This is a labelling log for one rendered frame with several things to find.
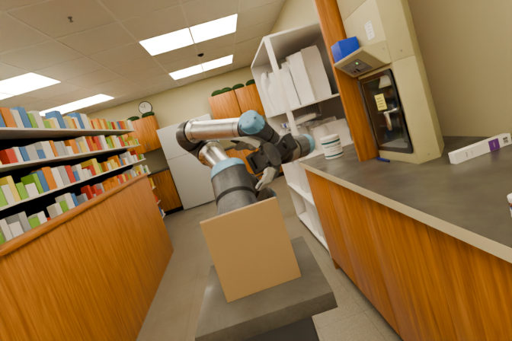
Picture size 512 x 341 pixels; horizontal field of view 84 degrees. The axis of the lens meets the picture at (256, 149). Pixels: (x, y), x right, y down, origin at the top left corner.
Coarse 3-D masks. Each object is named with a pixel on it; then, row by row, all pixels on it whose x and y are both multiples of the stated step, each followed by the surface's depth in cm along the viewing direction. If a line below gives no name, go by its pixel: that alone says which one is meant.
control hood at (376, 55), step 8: (384, 40) 122; (360, 48) 123; (368, 48) 121; (376, 48) 122; (384, 48) 122; (352, 56) 132; (360, 56) 128; (368, 56) 125; (376, 56) 122; (384, 56) 122; (336, 64) 149; (344, 64) 144; (368, 64) 131; (376, 64) 128; (384, 64) 124
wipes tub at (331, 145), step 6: (324, 138) 198; (330, 138) 193; (336, 138) 194; (324, 144) 197; (330, 144) 194; (336, 144) 194; (324, 150) 199; (330, 150) 195; (336, 150) 194; (342, 150) 197; (330, 156) 196; (336, 156) 195
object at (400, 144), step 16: (368, 80) 143; (384, 80) 130; (368, 96) 148; (384, 96) 134; (368, 112) 154; (400, 112) 126; (384, 128) 143; (400, 128) 130; (384, 144) 148; (400, 144) 134
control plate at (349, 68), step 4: (356, 60) 133; (360, 60) 131; (348, 64) 141; (352, 64) 139; (356, 64) 137; (360, 64) 135; (364, 64) 133; (344, 68) 148; (348, 68) 145; (352, 68) 143; (356, 68) 141; (360, 68) 139; (364, 68) 137; (368, 68) 135; (372, 68) 133; (356, 72) 146; (360, 72) 144
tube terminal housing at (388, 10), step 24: (384, 0) 121; (360, 24) 136; (384, 24) 122; (408, 24) 126; (408, 48) 123; (408, 72) 124; (408, 96) 125; (408, 120) 125; (432, 120) 128; (432, 144) 127
